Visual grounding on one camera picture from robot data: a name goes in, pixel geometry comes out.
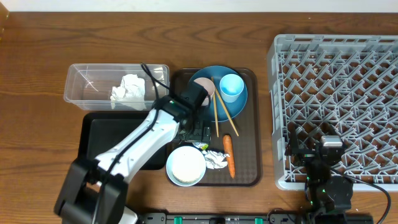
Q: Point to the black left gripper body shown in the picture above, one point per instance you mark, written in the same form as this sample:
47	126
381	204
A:
198	129

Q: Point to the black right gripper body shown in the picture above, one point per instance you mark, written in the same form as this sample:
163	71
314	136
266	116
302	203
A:
314	170

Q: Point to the green foil snack wrapper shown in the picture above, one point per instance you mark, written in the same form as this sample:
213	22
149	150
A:
201	145

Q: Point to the wooden chopstick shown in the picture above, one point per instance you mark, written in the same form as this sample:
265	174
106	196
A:
226	111
215	109

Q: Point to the orange carrot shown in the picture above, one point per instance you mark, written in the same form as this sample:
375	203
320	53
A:
228	149

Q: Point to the white paper ball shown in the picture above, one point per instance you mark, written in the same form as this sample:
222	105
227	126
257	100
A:
215	160

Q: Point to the light blue bowl of rice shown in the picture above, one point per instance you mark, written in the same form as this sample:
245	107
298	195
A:
185	166

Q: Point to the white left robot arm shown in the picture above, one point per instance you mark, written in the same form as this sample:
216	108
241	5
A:
95	190

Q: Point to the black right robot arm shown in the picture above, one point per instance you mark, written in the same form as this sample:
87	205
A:
329	195

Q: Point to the grey dishwasher rack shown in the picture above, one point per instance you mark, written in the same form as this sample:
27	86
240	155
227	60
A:
347	81

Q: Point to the dark blue plate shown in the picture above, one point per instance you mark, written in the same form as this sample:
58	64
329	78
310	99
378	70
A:
218	72

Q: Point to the pink cup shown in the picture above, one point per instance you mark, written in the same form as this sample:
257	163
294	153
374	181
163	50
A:
209	86

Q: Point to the brown serving tray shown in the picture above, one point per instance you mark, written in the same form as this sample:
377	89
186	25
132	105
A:
246	147

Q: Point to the light blue cup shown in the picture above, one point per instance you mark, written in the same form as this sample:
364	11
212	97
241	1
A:
231	86

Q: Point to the crumpled white paper napkin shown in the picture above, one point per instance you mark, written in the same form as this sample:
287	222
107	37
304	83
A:
130	92

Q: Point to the clear plastic bin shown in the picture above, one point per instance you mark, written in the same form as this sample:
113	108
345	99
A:
89	85

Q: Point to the black plastic bin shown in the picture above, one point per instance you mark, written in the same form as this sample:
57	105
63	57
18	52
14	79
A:
104	129

